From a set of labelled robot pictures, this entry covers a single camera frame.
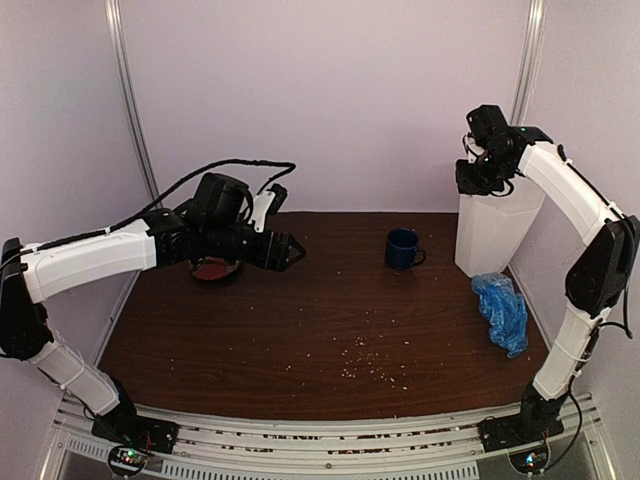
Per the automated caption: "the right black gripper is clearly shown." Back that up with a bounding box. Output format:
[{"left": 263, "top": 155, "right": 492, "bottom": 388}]
[{"left": 457, "top": 146, "right": 511, "bottom": 193}]

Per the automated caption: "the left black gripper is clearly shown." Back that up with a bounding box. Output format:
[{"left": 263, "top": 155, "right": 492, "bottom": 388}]
[{"left": 203, "top": 221, "right": 306, "bottom": 272}]

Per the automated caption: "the white faceted trash bin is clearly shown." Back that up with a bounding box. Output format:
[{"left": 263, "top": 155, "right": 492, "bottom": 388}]
[{"left": 454, "top": 182, "right": 545, "bottom": 277}]

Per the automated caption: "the blue plastic trash bag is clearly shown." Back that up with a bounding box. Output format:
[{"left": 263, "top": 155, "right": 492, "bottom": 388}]
[{"left": 471, "top": 272, "right": 528, "bottom": 359}]

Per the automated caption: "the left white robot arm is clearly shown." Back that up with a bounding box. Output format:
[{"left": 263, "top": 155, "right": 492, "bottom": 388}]
[{"left": 1, "top": 173, "right": 306, "bottom": 444}]

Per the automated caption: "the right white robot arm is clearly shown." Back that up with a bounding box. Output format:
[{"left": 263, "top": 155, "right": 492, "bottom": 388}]
[{"left": 454, "top": 104, "right": 639, "bottom": 442}]

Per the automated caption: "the red patterned plate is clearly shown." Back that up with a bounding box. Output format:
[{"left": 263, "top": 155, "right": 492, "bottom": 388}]
[{"left": 189, "top": 257, "right": 242, "bottom": 282}]

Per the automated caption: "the dark blue enamel mug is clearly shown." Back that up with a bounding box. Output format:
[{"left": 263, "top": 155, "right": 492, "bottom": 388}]
[{"left": 384, "top": 228, "right": 427, "bottom": 271}]

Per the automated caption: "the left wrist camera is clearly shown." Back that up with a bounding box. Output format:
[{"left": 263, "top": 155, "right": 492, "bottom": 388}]
[{"left": 249, "top": 183, "right": 288, "bottom": 233}]

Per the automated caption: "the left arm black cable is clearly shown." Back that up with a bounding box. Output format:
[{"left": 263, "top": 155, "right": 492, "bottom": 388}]
[{"left": 0, "top": 158, "right": 297, "bottom": 281}]

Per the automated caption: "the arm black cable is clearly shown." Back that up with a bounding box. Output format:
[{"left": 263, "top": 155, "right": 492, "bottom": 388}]
[
  {"left": 0, "top": 158, "right": 297, "bottom": 281},
  {"left": 542, "top": 279, "right": 634, "bottom": 451}
]

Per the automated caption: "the right aluminium corner post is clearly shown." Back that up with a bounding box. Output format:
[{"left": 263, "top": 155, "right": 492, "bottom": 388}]
[{"left": 510, "top": 0, "right": 548, "bottom": 125}]

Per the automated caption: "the aluminium corner post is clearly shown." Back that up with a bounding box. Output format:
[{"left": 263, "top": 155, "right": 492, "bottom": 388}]
[
  {"left": 510, "top": 0, "right": 548, "bottom": 125},
  {"left": 104, "top": 0, "right": 159, "bottom": 199}
]

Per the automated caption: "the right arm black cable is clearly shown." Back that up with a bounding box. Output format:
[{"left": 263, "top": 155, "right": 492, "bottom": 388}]
[{"left": 542, "top": 279, "right": 634, "bottom": 451}]

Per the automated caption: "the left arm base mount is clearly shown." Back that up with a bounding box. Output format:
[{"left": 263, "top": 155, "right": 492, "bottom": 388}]
[{"left": 91, "top": 416, "right": 179, "bottom": 477}]

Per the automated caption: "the aluminium front rail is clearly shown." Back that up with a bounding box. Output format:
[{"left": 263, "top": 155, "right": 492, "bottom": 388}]
[{"left": 52, "top": 392, "right": 601, "bottom": 480}]

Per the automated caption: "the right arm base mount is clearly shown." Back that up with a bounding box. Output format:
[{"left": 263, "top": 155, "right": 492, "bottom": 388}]
[{"left": 478, "top": 415, "right": 564, "bottom": 476}]

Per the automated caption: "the left aluminium corner post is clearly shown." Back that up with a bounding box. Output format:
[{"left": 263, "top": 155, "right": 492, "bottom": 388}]
[{"left": 104, "top": 0, "right": 159, "bottom": 199}]

